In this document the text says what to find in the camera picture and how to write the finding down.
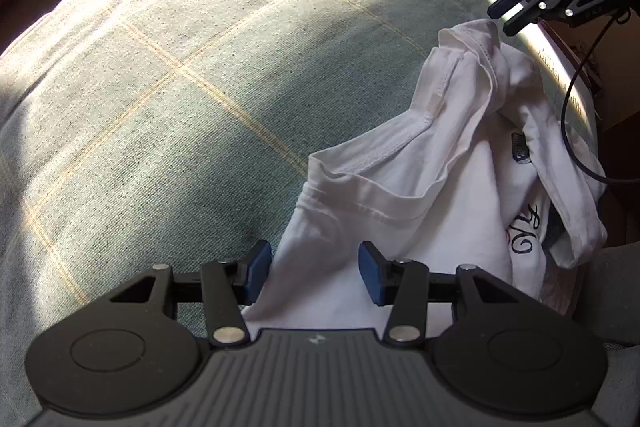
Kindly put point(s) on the wooden chair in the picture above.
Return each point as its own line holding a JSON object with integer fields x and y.
{"x": 617, "y": 107}

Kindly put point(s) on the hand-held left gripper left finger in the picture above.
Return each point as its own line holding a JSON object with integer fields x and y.
{"x": 257, "y": 267}

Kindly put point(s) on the white printed t-shirt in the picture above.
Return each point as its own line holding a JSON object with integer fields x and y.
{"x": 425, "y": 217}

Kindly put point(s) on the green plaid blanket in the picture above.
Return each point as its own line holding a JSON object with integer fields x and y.
{"x": 150, "y": 82}

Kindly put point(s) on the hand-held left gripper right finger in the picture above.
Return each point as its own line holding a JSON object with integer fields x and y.
{"x": 372, "y": 277}

